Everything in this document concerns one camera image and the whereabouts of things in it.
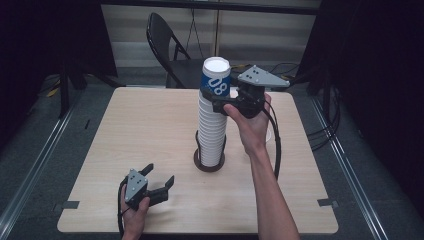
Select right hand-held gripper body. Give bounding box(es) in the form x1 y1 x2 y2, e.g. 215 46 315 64
235 64 291 120

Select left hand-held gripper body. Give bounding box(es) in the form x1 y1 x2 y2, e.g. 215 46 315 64
123 168 170 212

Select stack of white paper cups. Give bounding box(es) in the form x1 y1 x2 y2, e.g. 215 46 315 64
196 91 229 168

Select dark wire cup holder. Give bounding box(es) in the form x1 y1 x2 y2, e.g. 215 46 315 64
193 130 228 173

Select person's left hand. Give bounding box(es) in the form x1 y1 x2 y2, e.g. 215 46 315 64
119 184 152 236

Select person's right hand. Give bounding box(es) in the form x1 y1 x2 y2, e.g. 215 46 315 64
223 93 273 158

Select black folding chair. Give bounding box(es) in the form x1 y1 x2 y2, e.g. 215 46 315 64
145 12 214 90

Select dark curtain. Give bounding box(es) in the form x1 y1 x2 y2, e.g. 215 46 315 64
295 0 424 209
0 0 118 153

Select black metal stand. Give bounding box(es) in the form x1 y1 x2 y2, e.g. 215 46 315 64
57 61 127 120

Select yellow floor tape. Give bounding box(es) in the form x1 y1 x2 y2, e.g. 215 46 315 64
45 79 62 98

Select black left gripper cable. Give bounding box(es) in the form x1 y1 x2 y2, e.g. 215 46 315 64
116 177 130 240

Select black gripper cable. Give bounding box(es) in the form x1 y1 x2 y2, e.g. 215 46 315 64
116 177 130 240
263 98 283 181

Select thin black hanging cable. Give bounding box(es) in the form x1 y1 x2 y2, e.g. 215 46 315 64
185 8 203 58

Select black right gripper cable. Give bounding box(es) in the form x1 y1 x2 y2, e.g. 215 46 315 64
263 98 283 181

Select bundle of black cables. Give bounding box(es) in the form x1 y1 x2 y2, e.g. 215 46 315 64
306 84 342 153

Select metal floor rail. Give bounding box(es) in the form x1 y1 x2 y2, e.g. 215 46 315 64
309 95 390 240
0 89 85 232

